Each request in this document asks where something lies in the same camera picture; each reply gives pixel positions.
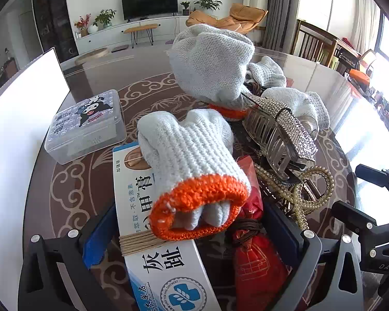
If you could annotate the white television cabinet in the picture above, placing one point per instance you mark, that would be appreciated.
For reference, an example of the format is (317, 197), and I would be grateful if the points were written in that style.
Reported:
(116, 34)

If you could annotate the purple floor mat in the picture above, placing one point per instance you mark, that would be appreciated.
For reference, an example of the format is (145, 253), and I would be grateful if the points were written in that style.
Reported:
(169, 41)

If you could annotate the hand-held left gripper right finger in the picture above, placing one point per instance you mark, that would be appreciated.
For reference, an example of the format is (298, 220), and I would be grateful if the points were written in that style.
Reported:
(288, 239)

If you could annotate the rhinestone hair claw clip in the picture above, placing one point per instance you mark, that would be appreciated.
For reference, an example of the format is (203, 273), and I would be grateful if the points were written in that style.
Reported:
(291, 132)

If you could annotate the small potted plant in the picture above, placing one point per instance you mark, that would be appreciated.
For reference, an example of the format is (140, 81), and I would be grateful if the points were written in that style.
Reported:
(185, 6)

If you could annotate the large leafy potted plant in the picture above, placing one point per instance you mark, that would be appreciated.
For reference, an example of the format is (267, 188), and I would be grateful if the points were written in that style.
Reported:
(207, 2)

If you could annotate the wooden dining chair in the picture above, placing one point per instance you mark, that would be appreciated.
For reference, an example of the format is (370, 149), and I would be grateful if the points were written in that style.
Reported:
(311, 43)

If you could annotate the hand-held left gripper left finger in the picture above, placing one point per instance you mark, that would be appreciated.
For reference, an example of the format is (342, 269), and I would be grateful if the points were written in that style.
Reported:
(92, 249)

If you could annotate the dark display cabinet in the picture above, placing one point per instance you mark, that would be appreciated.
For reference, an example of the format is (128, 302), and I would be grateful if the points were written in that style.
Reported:
(53, 16)

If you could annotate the dark brown headband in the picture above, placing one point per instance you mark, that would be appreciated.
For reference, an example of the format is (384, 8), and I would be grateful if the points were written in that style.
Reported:
(254, 88)

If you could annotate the beige twine bundle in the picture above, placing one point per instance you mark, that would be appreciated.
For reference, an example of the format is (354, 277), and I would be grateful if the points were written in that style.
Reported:
(136, 243)

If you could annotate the white blue ointment box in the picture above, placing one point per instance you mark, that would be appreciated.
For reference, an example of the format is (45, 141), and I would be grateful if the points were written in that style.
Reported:
(162, 265)

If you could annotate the clear plastic box cartoon print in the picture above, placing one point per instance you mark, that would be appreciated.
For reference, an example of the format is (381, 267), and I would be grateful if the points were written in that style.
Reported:
(84, 129)

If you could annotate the wooden bench black legs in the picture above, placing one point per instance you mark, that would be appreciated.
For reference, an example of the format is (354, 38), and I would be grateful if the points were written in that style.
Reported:
(139, 28)

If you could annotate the orange lounge chair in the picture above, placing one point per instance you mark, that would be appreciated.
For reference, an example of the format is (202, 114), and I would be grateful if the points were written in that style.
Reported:
(243, 14)

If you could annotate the white cardboard box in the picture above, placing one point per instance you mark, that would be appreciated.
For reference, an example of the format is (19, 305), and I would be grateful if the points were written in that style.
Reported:
(19, 120)

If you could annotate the green potted plant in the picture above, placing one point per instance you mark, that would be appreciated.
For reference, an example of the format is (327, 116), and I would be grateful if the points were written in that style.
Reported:
(104, 16)

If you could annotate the grey curtain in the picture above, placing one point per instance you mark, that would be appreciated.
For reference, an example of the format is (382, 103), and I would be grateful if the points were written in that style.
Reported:
(280, 9)

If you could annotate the white round vase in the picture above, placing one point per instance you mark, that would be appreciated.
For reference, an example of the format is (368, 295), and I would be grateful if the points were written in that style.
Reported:
(92, 28)

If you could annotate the grey floor scale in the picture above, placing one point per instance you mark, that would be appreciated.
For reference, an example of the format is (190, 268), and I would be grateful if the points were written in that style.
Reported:
(120, 48)

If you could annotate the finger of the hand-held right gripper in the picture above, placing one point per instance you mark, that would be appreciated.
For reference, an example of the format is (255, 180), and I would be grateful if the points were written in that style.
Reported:
(376, 176)
(353, 215)

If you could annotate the white knit glove orange cuff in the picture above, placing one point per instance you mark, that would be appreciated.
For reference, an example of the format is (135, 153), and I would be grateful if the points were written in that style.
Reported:
(269, 71)
(295, 100)
(188, 149)
(207, 61)

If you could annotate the orange box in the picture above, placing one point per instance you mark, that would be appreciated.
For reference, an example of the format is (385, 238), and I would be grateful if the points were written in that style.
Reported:
(359, 74)

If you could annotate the red flower arrangement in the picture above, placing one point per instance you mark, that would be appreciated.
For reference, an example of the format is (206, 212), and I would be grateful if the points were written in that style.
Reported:
(82, 22)

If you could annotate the white sheer curtain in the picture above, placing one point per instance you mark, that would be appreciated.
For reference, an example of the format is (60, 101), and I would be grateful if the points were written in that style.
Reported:
(366, 19)

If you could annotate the black television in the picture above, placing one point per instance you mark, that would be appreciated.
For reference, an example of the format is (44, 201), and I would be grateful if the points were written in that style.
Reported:
(149, 3)

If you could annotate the round beige floor cushion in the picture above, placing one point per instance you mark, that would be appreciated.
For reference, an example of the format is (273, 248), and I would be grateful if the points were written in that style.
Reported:
(90, 55)

